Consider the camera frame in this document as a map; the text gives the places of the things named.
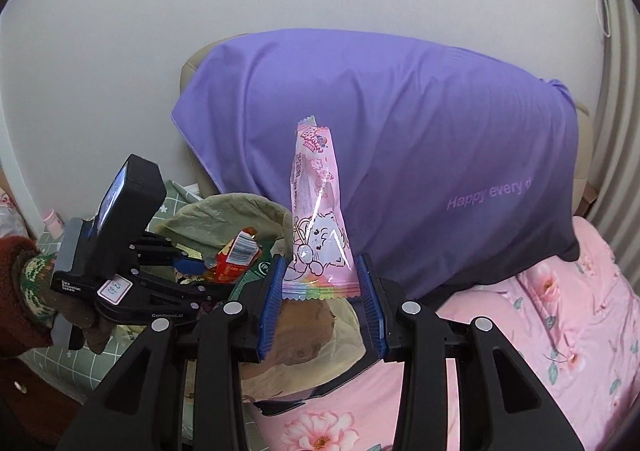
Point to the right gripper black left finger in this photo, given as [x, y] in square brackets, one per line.
[139, 403]

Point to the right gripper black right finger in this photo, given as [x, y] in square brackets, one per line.
[502, 403]

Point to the red orange snack wrapper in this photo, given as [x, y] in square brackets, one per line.
[234, 259]

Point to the olive green trash bag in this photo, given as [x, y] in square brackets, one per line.
[315, 341]

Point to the pink rabbit candy wrapper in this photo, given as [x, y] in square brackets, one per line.
[322, 266]

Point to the left hand in knit glove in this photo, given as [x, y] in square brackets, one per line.
[55, 300]

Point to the pink round lidded jar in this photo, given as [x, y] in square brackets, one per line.
[53, 223]

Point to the green checked bed sheet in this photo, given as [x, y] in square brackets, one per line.
[78, 372]

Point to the pink floral quilt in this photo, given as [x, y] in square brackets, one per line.
[575, 324]

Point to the green white snack packet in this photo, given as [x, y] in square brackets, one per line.
[257, 271]

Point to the beige pleated curtain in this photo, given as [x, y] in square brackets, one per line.
[615, 166]

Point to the purple pillow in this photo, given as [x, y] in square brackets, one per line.
[455, 168]

